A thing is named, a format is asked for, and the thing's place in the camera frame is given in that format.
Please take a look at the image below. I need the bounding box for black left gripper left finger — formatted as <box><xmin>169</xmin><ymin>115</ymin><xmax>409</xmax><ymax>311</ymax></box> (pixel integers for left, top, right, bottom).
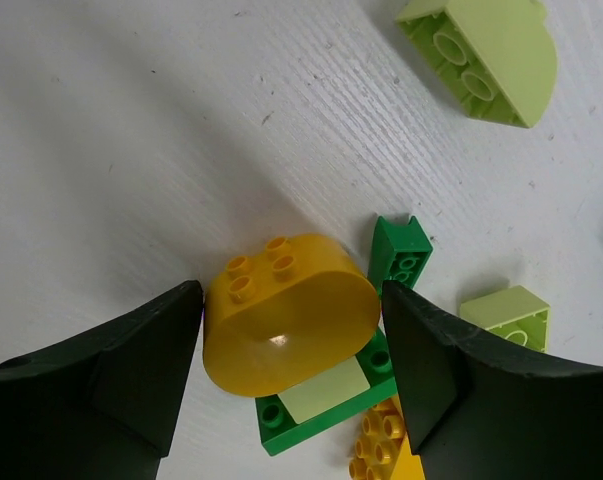
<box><xmin>0</xmin><ymin>280</ymin><xmax>203</xmax><ymax>479</ymax></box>

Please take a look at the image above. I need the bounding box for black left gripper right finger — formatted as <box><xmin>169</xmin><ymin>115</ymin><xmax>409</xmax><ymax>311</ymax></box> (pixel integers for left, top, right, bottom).
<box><xmin>382</xmin><ymin>281</ymin><xmax>603</xmax><ymax>479</ymax></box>

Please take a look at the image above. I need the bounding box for pale green lego tile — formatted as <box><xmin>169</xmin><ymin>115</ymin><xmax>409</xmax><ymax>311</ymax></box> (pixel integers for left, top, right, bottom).
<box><xmin>278</xmin><ymin>357</ymin><xmax>370</xmax><ymax>424</ymax></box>

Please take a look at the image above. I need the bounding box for green lego plate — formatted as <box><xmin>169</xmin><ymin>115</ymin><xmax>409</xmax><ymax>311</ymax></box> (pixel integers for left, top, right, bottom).
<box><xmin>255</xmin><ymin>329</ymin><xmax>397</xmax><ymax>456</ymax></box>

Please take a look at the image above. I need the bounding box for yellow rounded lego brick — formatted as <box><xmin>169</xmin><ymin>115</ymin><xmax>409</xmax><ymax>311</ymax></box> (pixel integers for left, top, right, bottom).
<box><xmin>203</xmin><ymin>233</ymin><xmax>380</xmax><ymax>398</ymax></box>

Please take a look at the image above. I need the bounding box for yellow studded lego brick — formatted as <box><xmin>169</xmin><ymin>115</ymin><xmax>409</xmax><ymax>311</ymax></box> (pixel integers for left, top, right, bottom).
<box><xmin>349</xmin><ymin>395</ymin><xmax>425</xmax><ymax>480</ymax></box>

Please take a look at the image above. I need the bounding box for light green small lego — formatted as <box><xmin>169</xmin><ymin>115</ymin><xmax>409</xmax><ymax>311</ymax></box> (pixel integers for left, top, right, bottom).
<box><xmin>459</xmin><ymin>286</ymin><xmax>550</xmax><ymax>353</ymax></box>

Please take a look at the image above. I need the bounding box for dark green sloped lego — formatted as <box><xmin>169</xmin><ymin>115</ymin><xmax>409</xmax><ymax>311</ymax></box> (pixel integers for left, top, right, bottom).
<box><xmin>367</xmin><ymin>216</ymin><xmax>433</xmax><ymax>297</ymax></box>

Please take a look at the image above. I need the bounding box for light green curved lego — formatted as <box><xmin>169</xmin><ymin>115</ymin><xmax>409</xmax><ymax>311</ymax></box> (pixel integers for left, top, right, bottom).
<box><xmin>396</xmin><ymin>0</ymin><xmax>558</xmax><ymax>128</ymax></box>

